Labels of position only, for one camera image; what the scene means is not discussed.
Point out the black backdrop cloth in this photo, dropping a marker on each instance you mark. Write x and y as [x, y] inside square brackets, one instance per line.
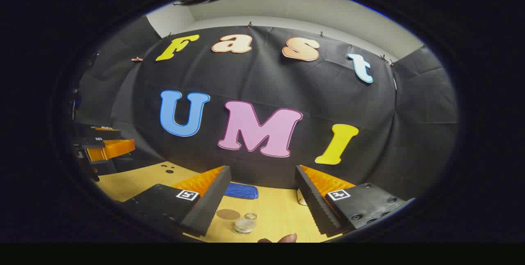
[287, 84]

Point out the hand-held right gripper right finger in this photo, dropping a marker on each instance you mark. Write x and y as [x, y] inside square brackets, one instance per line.
[313, 203]

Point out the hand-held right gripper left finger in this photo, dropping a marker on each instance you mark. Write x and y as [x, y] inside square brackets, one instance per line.
[213, 199]

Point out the white box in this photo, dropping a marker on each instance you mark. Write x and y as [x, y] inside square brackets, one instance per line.
[301, 197]

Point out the blue towel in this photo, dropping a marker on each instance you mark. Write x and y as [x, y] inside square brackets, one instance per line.
[241, 191]

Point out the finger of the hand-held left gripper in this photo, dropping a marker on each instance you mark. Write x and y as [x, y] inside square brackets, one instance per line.
[92, 131]
[112, 149]

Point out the round brown coaster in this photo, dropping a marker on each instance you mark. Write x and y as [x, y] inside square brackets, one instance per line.
[228, 214]

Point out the red backdrop clip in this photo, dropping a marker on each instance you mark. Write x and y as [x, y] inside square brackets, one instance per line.
[137, 58]

